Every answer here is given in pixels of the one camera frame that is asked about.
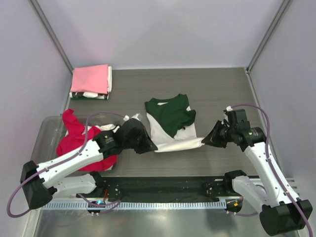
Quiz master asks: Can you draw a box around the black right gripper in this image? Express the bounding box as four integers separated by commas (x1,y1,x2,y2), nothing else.
202,119,237,148

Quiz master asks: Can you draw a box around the white and green raglan shirt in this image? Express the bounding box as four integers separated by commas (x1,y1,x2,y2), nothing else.
145,94,204,153

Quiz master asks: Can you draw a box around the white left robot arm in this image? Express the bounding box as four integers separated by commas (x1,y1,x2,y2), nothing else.
20,118,158,210

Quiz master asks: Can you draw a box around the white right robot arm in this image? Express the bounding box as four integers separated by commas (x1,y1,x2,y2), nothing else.
202,106,313,236

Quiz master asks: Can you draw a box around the red t shirt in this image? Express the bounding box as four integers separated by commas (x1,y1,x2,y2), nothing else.
56,109,118,172

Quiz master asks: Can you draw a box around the folded pink t shirt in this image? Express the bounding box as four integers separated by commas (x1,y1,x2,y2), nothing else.
70,64,109,94

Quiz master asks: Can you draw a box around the clear plastic bin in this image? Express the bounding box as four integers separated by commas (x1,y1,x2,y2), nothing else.
31,114,123,174

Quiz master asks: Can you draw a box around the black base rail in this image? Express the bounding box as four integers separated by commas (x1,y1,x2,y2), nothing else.
96,176,240,203

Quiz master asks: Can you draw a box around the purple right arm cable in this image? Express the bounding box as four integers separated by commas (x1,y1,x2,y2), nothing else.
226,104,312,237

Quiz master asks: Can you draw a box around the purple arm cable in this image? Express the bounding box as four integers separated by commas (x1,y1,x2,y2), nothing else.
6,112,128,218
226,104,312,237

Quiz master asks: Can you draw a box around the perforated metal cable tray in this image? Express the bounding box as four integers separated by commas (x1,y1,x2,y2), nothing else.
43,200,227,210

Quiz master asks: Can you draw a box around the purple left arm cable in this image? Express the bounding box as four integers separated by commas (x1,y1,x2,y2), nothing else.
6,112,128,218

